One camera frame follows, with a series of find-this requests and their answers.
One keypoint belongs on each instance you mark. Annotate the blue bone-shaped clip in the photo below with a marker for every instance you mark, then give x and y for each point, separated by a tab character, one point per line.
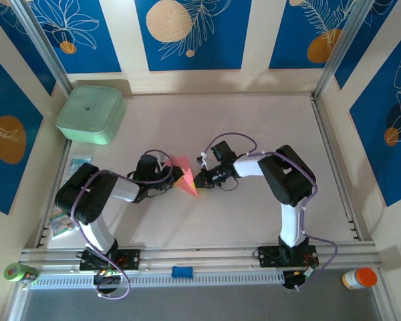
182	271

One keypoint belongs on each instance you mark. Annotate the aluminium side rail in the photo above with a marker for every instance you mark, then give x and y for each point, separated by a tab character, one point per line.
44	234
337	174

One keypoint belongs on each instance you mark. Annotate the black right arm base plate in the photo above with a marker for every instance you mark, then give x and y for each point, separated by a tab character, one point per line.
269	255

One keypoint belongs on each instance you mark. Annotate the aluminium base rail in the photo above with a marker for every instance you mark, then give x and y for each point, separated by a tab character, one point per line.
204	255

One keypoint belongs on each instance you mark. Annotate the green labelled cylinder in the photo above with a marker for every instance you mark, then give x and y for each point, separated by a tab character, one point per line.
30	275

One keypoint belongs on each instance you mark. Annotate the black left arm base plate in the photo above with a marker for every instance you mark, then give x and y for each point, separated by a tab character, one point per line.
130	259

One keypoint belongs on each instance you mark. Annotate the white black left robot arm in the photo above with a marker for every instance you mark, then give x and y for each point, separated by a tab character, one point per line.
97	234

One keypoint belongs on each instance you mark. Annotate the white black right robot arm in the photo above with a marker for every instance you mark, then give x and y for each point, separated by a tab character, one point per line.
292	227

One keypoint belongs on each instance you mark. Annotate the clear packet with blue print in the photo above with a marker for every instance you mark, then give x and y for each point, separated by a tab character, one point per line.
80	160

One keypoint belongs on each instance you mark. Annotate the bottle with orange lid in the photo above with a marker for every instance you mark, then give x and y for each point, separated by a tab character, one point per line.
366	277

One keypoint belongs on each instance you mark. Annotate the black controller board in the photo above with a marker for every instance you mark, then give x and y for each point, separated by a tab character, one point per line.
107	279
300	277

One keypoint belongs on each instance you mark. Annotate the clear packet with green print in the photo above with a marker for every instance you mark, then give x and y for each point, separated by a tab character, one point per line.
60	227

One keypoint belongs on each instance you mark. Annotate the aluminium corner post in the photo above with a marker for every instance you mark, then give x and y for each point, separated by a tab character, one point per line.
344	43
43	43

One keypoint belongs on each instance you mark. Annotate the green tape roll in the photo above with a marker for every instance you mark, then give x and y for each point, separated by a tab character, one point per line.
13	271

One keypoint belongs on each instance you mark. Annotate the pink paper sheet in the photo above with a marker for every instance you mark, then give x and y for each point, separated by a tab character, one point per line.
188	182

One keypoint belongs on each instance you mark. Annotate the mint green square case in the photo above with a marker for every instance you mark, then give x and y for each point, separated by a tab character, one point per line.
90	113

